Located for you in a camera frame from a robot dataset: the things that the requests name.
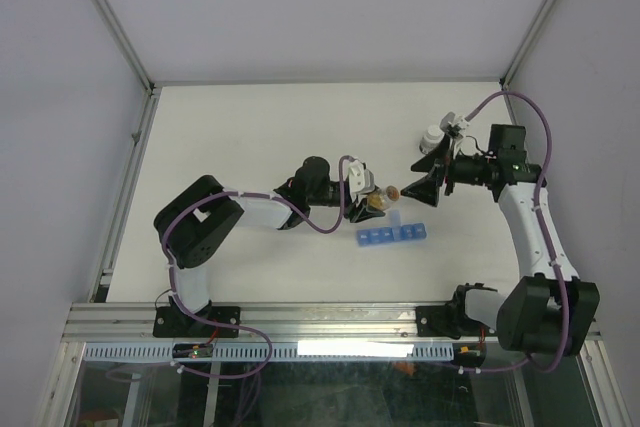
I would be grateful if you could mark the grey slotted cable duct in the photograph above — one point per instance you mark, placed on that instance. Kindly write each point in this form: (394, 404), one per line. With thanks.
(297, 351)

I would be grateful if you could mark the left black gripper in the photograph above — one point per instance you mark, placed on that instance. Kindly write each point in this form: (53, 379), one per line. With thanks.
(360, 212)

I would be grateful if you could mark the blue weekly pill organizer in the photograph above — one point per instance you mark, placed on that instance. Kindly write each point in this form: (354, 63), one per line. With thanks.
(395, 232)

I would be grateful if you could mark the clear bottle cap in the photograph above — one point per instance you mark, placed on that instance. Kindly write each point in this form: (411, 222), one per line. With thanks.
(393, 193)

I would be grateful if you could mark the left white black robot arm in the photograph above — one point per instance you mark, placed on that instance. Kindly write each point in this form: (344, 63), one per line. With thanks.
(193, 226)

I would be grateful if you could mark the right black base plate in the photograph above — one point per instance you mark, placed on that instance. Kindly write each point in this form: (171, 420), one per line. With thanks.
(444, 320)

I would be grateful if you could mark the aluminium frame post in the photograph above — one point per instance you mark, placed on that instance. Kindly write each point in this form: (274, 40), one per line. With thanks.
(123, 43)
(534, 30)

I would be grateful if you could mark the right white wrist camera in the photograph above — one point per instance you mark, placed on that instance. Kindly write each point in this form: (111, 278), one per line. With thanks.
(454, 125)

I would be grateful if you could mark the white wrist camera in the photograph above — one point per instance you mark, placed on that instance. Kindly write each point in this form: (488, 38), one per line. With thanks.
(454, 125)
(360, 178)

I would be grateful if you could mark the right aluminium frame post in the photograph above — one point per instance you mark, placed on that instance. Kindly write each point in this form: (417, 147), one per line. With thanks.
(534, 30)

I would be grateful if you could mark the clear capsule bottle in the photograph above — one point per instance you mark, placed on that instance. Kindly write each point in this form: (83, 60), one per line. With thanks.
(380, 199)

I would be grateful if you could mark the left aluminium frame post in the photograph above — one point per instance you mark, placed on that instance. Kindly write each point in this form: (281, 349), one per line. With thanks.
(123, 43)

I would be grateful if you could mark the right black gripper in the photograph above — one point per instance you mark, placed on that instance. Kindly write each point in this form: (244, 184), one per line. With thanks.
(426, 189)

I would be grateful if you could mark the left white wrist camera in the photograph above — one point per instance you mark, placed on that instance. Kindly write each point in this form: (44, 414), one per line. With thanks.
(360, 178)

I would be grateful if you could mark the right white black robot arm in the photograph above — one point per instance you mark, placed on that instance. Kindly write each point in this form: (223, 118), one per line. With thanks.
(550, 310)

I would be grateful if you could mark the aluminium mounting rail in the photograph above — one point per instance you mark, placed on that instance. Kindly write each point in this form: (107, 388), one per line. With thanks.
(128, 322)

